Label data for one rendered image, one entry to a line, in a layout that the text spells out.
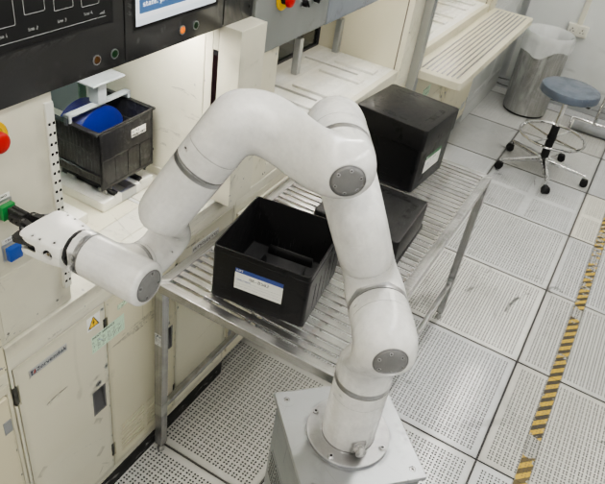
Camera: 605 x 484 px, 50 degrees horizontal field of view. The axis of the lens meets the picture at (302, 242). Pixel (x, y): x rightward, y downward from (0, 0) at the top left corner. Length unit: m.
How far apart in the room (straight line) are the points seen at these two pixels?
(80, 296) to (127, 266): 0.52
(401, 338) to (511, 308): 2.14
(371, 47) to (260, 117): 2.24
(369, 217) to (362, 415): 0.48
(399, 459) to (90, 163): 1.10
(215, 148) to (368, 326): 0.43
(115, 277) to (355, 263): 0.41
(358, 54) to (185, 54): 1.51
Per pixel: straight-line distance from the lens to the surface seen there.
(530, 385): 2.94
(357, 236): 1.07
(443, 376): 2.80
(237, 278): 1.71
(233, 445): 2.41
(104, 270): 1.15
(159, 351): 2.00
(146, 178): 2.00
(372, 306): 1.20
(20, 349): 1.58
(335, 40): 3.21
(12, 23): 1.24
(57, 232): 1.24
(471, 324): 3.10
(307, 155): 0.93
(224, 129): 0.96
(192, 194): 1.02
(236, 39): 1.72
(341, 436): 1.45
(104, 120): 1.93
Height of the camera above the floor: 1.96
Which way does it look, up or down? 36 degrees down
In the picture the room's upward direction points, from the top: 10 degrees clockwise
